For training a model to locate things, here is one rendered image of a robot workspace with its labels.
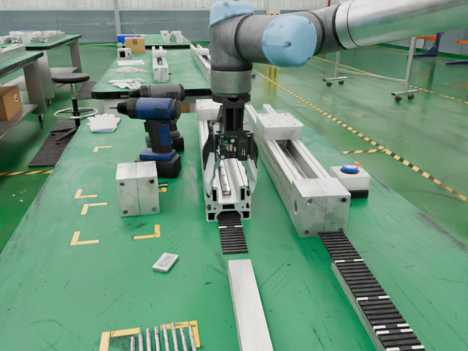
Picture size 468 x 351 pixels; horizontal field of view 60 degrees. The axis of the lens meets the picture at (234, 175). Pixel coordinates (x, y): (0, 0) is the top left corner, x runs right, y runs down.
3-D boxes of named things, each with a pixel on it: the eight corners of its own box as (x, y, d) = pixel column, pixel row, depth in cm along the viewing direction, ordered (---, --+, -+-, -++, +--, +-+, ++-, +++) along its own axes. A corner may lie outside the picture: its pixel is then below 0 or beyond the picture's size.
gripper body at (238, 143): (213, 165, 75) (212, 99, 70) (210, 150, 82) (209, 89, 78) (254, 164, 75) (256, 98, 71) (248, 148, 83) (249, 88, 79)
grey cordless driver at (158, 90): (188, 151, 137) (185, 85, 128) (127, 157, 131) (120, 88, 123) (183, 144, 143) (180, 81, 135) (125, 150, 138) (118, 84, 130)
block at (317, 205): (357, 235, 86) (362, 193, 83) (299, 237, 85) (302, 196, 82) (342, 214, 95) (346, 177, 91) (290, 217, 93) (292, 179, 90)
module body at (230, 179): (251, 219, 93) (251, 184, 89) (206, 221, 92) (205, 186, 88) (222, 125, 166) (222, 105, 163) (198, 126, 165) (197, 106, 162)
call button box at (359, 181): (368, 198, 103) (371, 175, 101) (331, 200, 102) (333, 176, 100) (356, 185, 110) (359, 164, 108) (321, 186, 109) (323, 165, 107)
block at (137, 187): (170, 212, 96) (168, 175, 92) (120, 217, 94) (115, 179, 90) (167, 194, 105) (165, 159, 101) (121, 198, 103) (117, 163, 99)
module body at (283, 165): (332, 215, 94) (336, 181, 91) (290, 217, 93) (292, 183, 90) (269, 125, 168) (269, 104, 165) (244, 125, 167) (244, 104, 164)
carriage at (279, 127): (300, 147, 122) (301, 125, 119) (264, 149, 121) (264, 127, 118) (288, 133, 136) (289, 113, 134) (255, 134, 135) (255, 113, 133)
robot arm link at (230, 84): (209, 66, 76) (252, 65, 77) (209, 90, 78) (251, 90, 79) (211, 72, 69) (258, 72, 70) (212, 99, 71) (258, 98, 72)
